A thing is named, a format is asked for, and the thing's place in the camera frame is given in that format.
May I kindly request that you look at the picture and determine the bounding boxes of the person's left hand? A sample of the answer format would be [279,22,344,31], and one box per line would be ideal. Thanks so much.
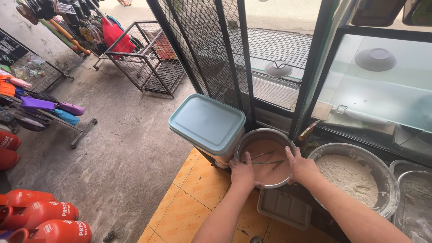
[229,152,266,194]

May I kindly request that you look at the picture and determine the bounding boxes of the person's right hand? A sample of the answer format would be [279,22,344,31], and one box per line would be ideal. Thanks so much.
[285,146,322,185]

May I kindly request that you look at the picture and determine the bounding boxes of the steel bowl of brown batter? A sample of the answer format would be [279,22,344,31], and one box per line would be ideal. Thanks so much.
[234,128,297,189]

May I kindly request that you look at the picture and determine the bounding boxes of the metal tongs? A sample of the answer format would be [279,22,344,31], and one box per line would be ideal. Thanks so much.
[241,150,286,167]

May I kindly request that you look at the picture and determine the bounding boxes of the colourful snack packet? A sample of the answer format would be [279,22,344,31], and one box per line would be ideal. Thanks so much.
[297,120,321,142]

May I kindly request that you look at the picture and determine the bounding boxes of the grey plastic tray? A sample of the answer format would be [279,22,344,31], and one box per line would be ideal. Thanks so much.
[257,188,313,231]

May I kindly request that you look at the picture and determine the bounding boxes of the large steel bowl of flour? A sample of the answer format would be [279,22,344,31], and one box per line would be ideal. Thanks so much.
[307,142,401,220]

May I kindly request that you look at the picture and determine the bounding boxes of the light blue lidded plastic container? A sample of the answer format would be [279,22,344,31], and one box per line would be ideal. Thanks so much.
[168,93,246,169]

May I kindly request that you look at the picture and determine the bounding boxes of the steel tray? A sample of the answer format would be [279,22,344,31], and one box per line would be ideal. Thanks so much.
[389,159,432,243]

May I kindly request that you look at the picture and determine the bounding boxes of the glass display cabinet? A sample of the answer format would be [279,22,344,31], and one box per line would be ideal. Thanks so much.
[290,0,432,167]

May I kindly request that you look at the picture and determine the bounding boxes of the black mesh gate panel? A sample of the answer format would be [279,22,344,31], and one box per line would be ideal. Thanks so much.
[146,0,256,130]

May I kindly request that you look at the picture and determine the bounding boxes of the red cloth bag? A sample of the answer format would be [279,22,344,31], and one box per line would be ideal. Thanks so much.
[101,16,136,60]

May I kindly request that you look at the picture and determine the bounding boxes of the red gas cylinder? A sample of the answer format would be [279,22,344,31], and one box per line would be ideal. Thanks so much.
[0,147,21,171]
[6,219,92,243]
[0,200,80,231]
[0,130,22,152]
[0,189,56,207]

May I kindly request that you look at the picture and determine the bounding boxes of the table of colourful pouches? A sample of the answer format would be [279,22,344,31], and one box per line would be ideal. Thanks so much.
[0,69,98,150]

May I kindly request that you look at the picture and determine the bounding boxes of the orange pole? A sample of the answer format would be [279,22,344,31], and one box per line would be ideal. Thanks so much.
[47,18,92,56]

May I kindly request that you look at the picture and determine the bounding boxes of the rack of hanging goods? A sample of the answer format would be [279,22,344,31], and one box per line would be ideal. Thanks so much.
[15,0,112,58]

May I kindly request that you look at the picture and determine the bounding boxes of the mesh display board with packets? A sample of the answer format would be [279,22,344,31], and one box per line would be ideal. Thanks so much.
[0,29,75,93]

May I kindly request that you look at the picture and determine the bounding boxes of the grey bowl with wire handle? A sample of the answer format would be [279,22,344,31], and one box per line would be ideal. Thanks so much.
[264,60,293,78]

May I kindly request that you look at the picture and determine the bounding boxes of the wire mesh strainer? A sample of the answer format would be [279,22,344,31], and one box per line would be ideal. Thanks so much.
[396,170,432,242]

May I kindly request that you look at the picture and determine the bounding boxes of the black wire grate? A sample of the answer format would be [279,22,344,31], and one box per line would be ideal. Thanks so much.
[228,27,313,70]

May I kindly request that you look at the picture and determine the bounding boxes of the black wire cage cart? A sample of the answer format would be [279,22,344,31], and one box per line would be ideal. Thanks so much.
[93,20,186,99]

